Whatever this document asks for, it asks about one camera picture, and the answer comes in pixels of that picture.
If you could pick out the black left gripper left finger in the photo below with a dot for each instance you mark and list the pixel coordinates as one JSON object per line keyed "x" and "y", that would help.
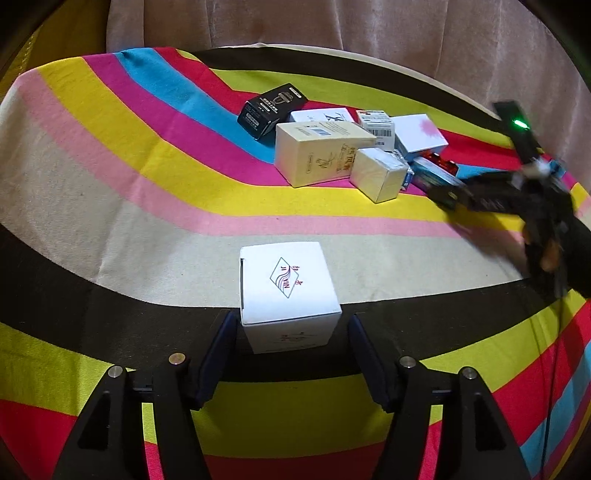
{"x": 107, "y": 440}

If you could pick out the white cube box with logo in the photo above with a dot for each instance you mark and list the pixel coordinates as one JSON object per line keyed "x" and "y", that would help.
{"x": 287, "y": 299}

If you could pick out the white box with text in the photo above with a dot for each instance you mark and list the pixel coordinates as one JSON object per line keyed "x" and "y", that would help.
{"x": 337, "y": 114}

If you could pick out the teal green printed box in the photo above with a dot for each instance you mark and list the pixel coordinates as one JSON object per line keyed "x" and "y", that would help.
{"x": 429, "y": 176}

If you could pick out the white box with pink blot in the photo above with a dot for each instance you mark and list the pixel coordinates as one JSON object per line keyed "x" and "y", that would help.
{"x": 417, "y": 135}

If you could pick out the beige curtain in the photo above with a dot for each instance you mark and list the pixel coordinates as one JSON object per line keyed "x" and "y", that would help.
{"x": 487, "y": 50}

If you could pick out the small cream cube box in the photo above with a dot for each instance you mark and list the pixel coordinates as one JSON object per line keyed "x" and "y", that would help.
{"x": 379, "y": 174}

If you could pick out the white barcode box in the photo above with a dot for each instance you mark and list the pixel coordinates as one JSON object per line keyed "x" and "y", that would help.
{"x": 380, "y": 124}

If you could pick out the striped colourful tablecloth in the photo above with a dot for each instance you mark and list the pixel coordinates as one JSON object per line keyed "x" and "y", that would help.
{"x": 128, "y": 189}

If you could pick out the cream tall box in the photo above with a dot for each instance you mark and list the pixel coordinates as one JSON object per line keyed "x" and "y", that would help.
{"x": 309, "y": 153}

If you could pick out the black product box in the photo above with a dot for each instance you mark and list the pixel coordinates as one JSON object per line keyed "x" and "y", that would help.
{"x": 260, "y": 114}

